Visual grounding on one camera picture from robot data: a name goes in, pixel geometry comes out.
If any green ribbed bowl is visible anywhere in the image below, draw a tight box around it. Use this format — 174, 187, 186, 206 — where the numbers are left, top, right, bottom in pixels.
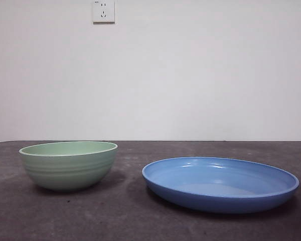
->
19, 141, 118, 193

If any blue round plate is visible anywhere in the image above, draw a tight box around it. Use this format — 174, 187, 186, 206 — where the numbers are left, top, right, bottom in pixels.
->
141, 156, 300, 214

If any white wall socket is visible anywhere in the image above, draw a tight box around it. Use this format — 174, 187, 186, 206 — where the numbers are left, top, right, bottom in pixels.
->
92, 0, 115, 25

